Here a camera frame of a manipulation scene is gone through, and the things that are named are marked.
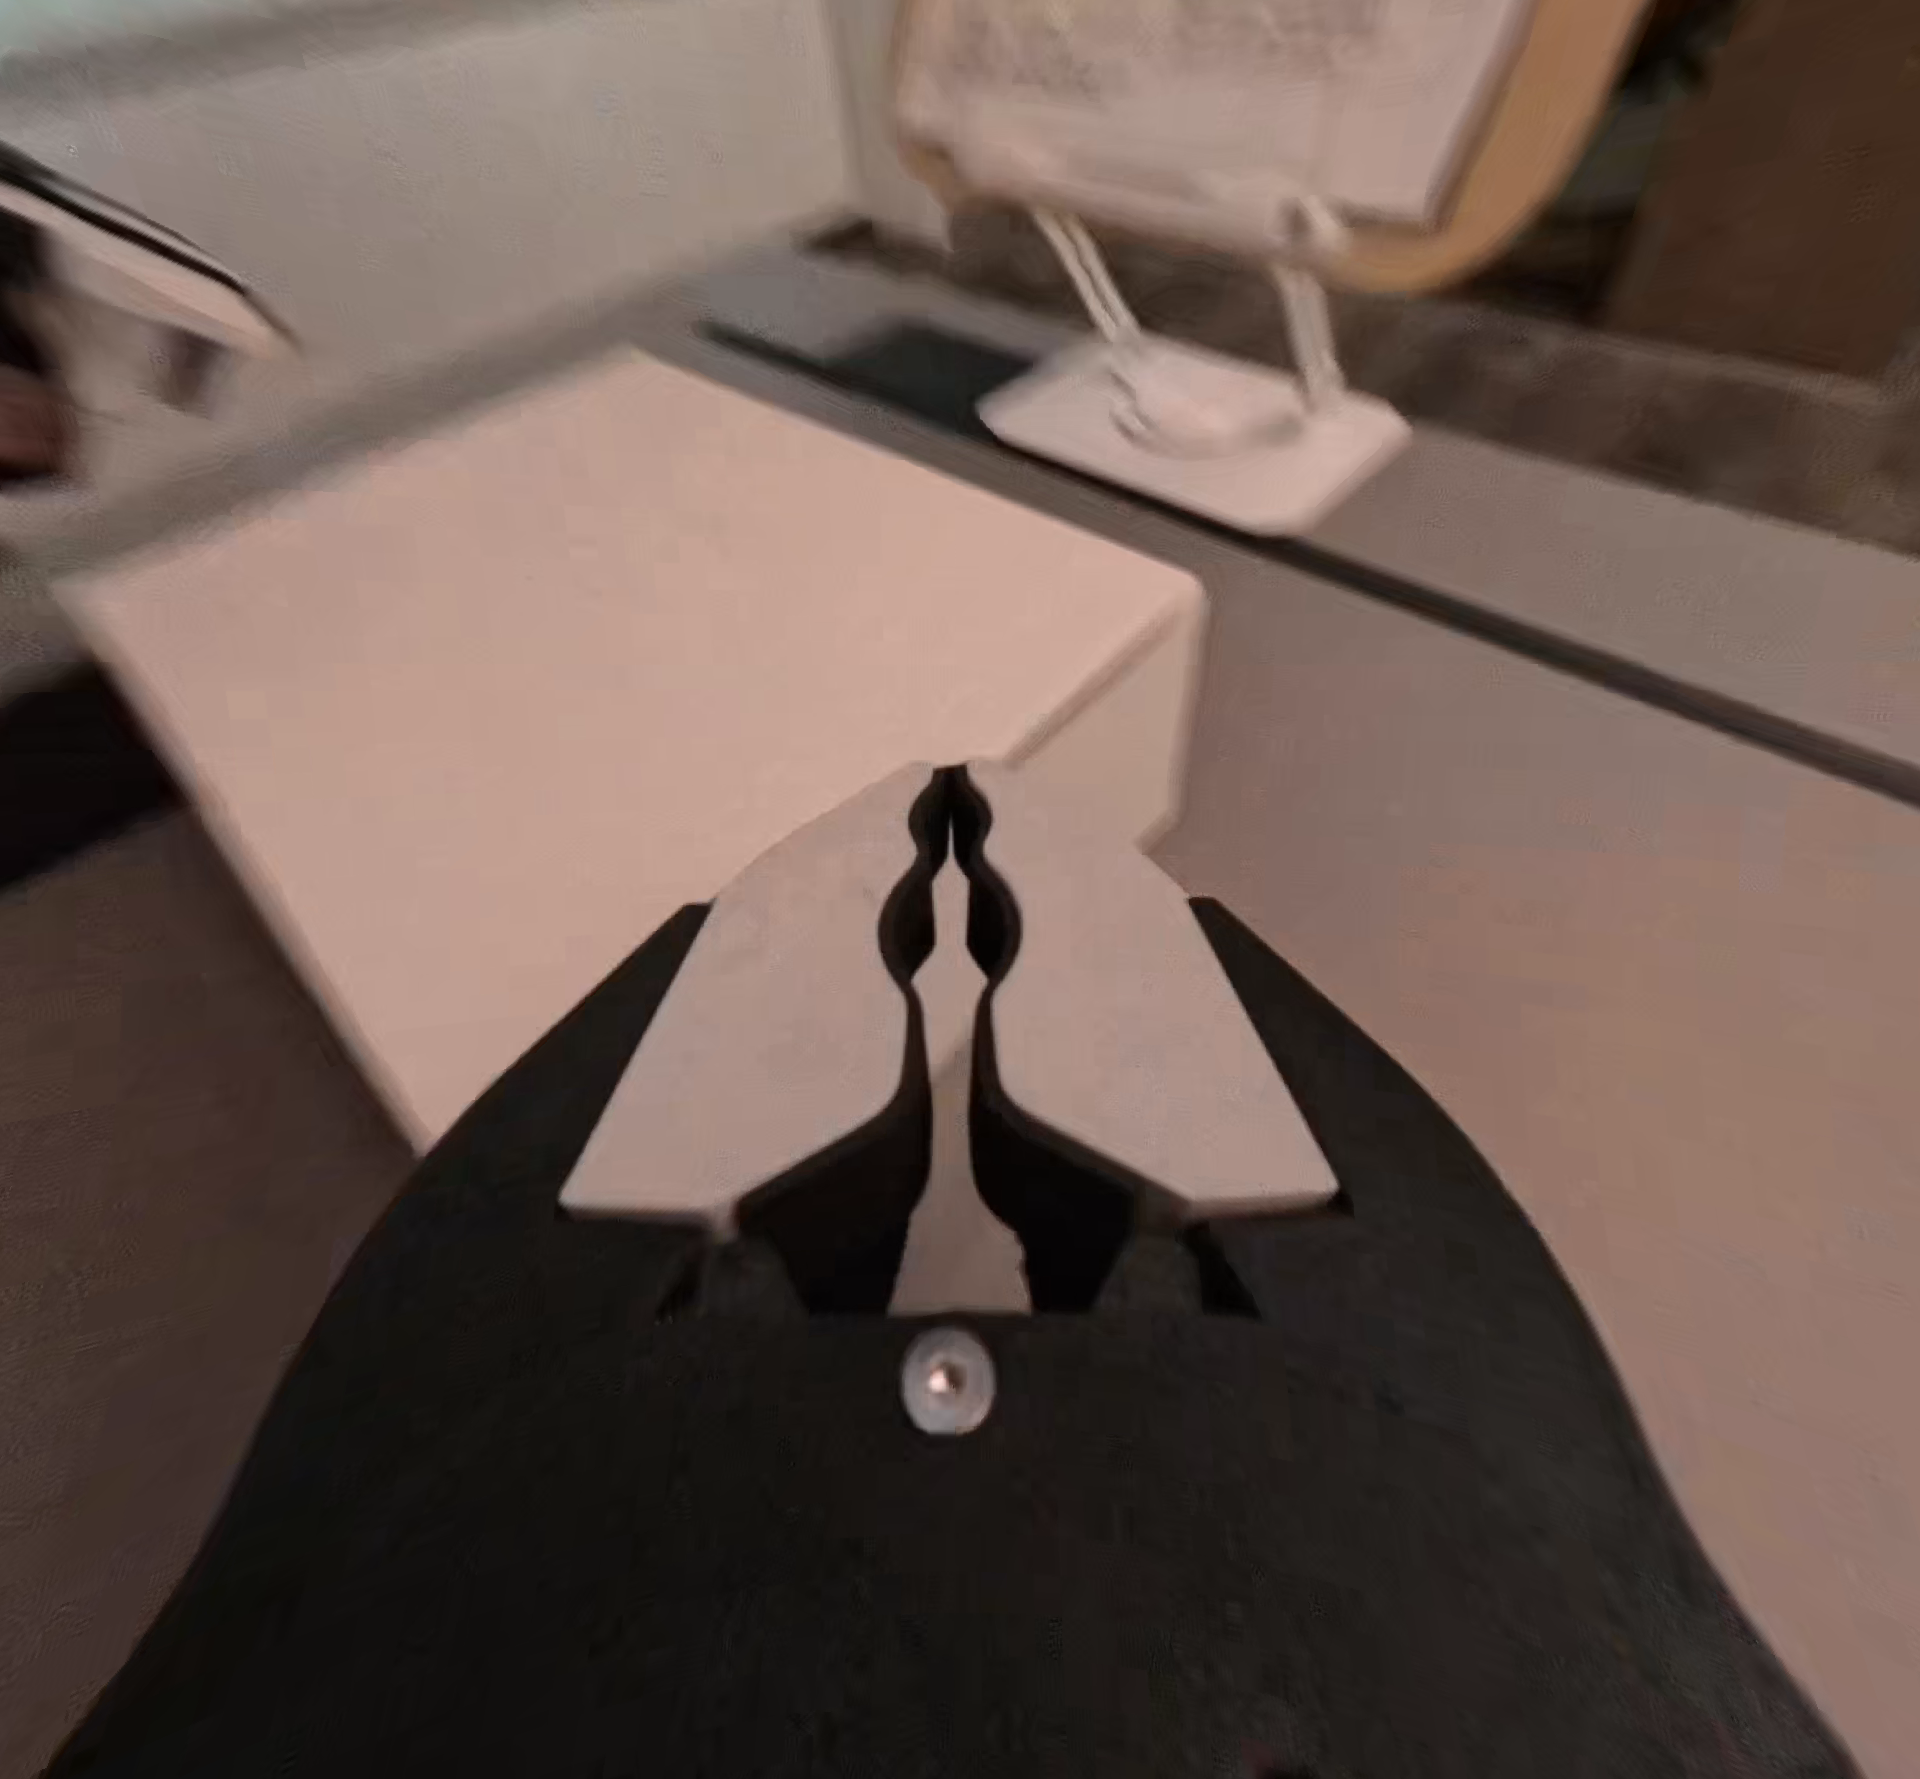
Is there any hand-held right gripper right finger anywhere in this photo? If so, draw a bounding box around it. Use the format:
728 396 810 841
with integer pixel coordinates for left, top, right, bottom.
955 759 1344 1315

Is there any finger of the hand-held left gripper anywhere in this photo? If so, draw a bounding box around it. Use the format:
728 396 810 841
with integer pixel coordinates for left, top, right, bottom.
0 142 305 359

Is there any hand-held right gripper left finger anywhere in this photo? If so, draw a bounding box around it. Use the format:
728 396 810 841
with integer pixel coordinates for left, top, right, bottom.
555 760 957 1315

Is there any white cardboard box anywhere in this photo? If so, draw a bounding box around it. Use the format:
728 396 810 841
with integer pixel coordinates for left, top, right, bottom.
51 346 1211 1153

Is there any wooden display board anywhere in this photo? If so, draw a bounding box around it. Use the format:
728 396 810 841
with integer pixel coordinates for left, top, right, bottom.
885 0 1729 299

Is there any printed instruction sheet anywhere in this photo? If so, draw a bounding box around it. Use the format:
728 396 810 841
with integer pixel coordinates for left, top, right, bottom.
897 0 1594 233

